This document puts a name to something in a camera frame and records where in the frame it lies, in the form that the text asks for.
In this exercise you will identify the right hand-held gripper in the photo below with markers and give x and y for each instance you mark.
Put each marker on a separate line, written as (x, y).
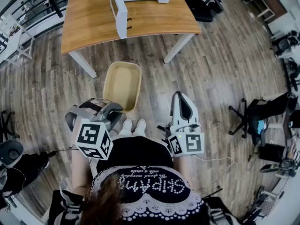
(187, 144)

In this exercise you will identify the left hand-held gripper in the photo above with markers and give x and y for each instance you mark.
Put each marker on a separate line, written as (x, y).
(91, 137)

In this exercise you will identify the beige rectangular tray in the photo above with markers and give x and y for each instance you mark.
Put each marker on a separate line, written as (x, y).
(122, 83)

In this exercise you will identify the white microwave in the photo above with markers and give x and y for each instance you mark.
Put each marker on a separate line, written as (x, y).
(122, 17)

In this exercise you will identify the person's left forearm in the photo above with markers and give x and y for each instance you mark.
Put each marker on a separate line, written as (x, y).
(79, 172)

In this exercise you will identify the person's right forearm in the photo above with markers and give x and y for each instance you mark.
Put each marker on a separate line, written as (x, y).
(185, 170)

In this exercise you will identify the person's white left shoe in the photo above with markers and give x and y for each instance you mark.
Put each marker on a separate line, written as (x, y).
(127, 125)

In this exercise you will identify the person's white shoe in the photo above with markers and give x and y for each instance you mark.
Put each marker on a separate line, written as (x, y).
(141, 125)
(127, 125)

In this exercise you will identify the person's white trousers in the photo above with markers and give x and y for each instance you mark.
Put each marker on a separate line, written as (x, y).
(131, 132)

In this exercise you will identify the person's white right shoe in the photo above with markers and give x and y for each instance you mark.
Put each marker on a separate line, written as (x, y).
(141, 125)

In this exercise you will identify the person's black patterned shirt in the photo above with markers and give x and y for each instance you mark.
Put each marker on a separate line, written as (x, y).
(140, 153)

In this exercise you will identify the black cluttered office chair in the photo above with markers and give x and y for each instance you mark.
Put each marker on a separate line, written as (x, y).
(262, 111)

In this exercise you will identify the wooden table with white legs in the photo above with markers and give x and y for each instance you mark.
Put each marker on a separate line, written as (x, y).
(93, 20)

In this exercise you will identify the black chair base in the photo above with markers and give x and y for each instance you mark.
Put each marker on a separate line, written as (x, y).
(7, 123)

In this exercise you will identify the grey round stool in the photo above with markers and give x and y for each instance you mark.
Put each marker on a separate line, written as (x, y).
(11, 152)

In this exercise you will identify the black mesh office chair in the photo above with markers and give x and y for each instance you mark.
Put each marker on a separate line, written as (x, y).
(199, 6)

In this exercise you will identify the white wooden chair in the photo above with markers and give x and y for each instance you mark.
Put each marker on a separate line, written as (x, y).
(14, 39)

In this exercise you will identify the black metal railing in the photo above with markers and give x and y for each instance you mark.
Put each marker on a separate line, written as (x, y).
(52, 1)

